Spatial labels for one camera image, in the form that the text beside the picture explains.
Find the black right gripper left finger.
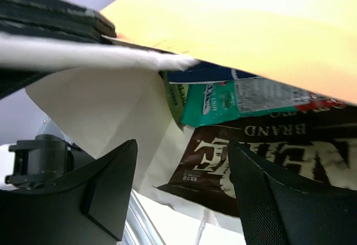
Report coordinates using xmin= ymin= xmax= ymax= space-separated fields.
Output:
xmin=1 ymin=140 xmax=138 ymax=244

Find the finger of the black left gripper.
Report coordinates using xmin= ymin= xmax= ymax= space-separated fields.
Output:
xmin=1 ymin=0 xmax=116 ymax=43

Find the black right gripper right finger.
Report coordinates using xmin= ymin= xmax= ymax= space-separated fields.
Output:
xmin=228 ymin=141 xmax=356 ymax=244

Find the brown Kettle chips bag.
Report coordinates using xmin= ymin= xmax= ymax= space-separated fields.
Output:
xmin=160 ymin=105 xmax=356 ymax=217

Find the teal Fox's mint candy bag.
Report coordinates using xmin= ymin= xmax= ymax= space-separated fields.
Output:
xmin=162 ymin=71 xmax=339 ymax=127

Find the blue Kettle vinegar chips bag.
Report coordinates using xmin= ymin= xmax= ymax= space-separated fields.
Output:
xmin=166 ymin=61 xmax=257 ymax=84

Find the brown paper bag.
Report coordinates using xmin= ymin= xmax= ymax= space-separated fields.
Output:
xmin=1 ymin=0 xmax=356 ymax=230

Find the aluminium table rail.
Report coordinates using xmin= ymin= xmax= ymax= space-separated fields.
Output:
xmin=117 ymin=190 xmax=165 ymax=245

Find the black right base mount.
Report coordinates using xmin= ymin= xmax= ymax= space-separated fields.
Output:
xmin=4 ymin=134 xmax=94 ymax=189

